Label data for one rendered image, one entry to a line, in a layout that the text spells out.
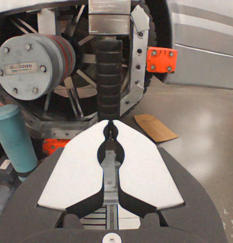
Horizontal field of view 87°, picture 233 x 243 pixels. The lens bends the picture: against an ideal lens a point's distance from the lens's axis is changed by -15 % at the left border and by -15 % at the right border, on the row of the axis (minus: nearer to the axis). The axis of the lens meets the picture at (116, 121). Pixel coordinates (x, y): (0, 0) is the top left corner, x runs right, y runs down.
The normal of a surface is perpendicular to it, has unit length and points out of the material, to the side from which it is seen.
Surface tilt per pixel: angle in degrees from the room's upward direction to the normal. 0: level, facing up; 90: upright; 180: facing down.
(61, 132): 90
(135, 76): 90
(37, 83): 90
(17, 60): 90
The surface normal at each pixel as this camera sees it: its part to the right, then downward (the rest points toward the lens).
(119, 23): 0.04, 0.50
